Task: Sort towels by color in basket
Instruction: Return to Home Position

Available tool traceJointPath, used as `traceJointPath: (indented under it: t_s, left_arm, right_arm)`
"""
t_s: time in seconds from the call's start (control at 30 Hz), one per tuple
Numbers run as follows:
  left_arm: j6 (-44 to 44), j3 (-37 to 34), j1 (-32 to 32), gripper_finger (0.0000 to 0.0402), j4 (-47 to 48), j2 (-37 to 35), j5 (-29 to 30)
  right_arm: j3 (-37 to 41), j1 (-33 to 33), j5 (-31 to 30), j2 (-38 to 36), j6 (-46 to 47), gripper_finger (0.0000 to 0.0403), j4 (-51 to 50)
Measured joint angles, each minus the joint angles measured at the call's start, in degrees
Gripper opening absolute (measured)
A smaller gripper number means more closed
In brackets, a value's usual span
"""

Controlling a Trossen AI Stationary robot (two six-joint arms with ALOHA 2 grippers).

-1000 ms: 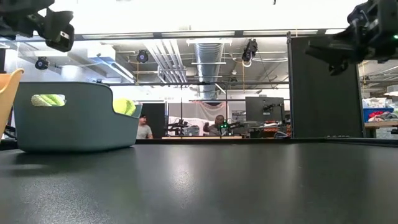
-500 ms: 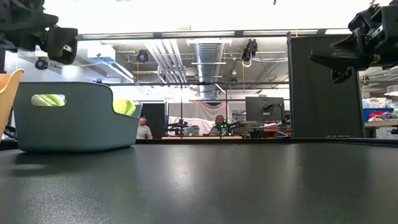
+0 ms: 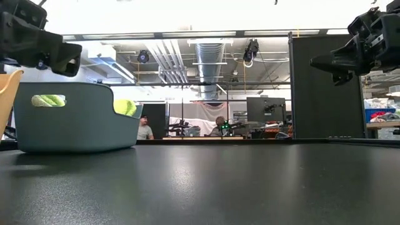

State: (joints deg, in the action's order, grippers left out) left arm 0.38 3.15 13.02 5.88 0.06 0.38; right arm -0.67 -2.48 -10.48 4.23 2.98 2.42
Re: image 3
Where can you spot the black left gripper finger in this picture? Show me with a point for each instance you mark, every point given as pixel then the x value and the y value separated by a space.
pixel 67 51

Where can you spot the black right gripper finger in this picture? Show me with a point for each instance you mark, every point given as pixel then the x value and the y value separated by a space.
pixel 342 78
pixel 337 61

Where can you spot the light green towel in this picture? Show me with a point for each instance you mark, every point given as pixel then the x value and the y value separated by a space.
pixel 48 100

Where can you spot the teal plastic basket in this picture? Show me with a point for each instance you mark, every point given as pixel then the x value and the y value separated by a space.
pixel 78 131

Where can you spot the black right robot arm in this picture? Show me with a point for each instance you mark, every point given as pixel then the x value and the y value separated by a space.
pixel 394 6

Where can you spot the orange plastic basket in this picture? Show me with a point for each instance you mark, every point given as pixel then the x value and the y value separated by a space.
pixel 7 93

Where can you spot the large black partition panel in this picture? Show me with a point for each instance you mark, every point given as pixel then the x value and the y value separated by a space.
pixel 325 103

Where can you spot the blue plastic bin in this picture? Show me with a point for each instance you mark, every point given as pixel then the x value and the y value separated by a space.
pixel 370 112

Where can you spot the wooden side table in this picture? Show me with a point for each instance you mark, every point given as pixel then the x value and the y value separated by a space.
pixel 384 125

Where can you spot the black computer monitor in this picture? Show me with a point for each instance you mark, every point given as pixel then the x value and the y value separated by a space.
pixel 259 109

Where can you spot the person with cap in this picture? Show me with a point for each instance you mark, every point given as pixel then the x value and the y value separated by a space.
pixel 144 131

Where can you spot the small black partition panel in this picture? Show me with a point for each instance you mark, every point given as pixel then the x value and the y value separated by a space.
pixel 157 122

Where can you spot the white ceiling light fixture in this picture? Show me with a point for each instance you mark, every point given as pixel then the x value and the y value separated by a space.
pixel 209 42

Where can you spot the seated person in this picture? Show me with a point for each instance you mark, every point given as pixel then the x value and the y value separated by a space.
pixel 217 129

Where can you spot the white hanging sheet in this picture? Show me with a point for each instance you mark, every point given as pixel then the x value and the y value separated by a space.
pixel 200 109

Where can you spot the wooden top work table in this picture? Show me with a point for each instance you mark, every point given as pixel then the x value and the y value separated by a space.
pixel 187 137

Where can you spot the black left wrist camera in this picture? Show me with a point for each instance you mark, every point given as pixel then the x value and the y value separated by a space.
pixel 25 14

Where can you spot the black overhead frame beam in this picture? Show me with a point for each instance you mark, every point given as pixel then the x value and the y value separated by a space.
pixel 158 35

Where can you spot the silver ceiling air duct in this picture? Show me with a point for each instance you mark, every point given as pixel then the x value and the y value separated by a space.
pixel 209 56

